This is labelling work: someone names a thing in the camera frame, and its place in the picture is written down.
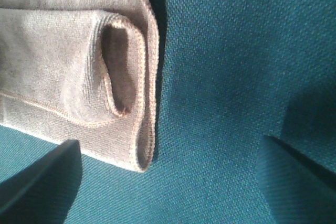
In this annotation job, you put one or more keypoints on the brown microfiber towel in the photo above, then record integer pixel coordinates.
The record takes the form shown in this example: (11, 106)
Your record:
(83, 70)

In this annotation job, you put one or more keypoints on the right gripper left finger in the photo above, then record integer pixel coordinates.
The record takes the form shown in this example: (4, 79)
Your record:
(44, 191)

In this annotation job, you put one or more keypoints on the black table cloth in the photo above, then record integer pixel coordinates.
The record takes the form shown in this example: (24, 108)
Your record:
(229, 73)

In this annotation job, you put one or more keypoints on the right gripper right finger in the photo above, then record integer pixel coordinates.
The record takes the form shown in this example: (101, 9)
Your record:
(296, 188)

